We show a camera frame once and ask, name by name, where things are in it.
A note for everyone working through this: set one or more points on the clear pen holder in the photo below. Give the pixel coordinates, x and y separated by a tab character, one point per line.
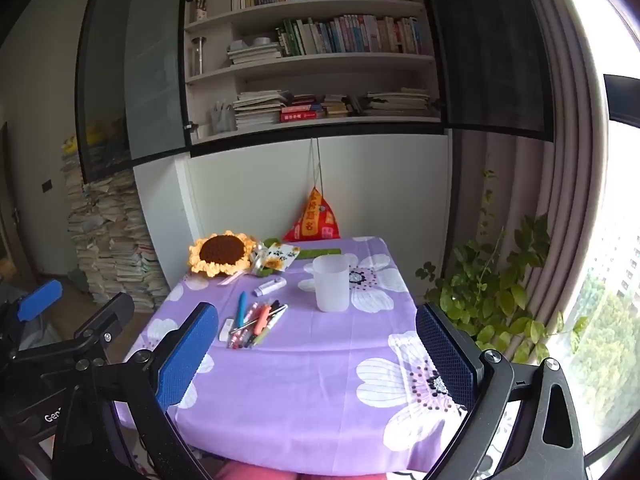
222	120

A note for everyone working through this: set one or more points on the glass cabinet door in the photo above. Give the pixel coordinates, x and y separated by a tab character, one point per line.
150	60
490	50

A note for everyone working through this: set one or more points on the person's pink clothing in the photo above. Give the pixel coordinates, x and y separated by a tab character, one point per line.
300	475

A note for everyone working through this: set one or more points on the yellow object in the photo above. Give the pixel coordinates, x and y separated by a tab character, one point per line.
70	144

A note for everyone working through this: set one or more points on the crochet sunflower with green stem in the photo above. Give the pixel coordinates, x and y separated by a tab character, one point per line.
222	252

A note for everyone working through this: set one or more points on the black window frame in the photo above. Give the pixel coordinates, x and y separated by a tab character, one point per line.
622	100

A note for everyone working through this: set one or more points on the pinkish grey curtain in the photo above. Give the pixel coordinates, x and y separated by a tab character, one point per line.
565	160

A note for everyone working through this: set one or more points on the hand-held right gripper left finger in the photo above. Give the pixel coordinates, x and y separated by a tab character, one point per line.
185	355

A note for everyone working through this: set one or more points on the steel tumbler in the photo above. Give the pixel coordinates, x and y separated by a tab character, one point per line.
199	57

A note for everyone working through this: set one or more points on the pile of books and papers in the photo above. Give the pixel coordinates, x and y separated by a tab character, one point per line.
115	245

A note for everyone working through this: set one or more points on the green leafy plant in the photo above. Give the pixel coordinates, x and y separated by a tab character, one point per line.
500	300

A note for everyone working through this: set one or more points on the grey tape roll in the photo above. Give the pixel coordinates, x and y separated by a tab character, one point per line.
265	41

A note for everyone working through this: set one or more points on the red thick books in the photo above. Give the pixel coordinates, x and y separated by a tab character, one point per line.
300	114

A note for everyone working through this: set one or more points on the blue pen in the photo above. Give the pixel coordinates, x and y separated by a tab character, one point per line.
241	310

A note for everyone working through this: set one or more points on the black wall switch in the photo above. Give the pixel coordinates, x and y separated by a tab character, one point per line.
46	186

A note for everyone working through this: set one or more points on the green pen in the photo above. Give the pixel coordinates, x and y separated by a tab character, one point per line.
270	325

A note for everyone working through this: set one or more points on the stack of flat books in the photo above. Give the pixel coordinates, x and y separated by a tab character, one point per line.
337	106
257	110
397	102
252	54

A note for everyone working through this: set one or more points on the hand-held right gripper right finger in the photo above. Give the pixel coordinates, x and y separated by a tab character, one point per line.
445	355

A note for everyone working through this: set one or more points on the black pen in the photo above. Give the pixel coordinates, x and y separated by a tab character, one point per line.
274	306

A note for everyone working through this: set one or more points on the red triangular hanging pouch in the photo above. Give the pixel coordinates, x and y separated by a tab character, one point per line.
315	222

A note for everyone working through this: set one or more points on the white eraser with sleeve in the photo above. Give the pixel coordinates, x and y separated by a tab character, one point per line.
226	330

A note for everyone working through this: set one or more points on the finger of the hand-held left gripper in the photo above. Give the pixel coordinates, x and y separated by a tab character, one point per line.
37	300
107	317

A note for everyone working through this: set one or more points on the purple floral tablecloth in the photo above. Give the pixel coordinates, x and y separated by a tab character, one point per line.
310	385

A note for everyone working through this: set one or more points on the sunflower print card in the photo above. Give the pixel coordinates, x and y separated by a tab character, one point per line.
279	257

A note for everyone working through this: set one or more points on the red clear-clip pen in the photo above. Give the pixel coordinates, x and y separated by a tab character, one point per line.
248	325

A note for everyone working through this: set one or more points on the translucent white plastic cup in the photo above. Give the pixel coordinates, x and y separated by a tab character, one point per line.
331	290

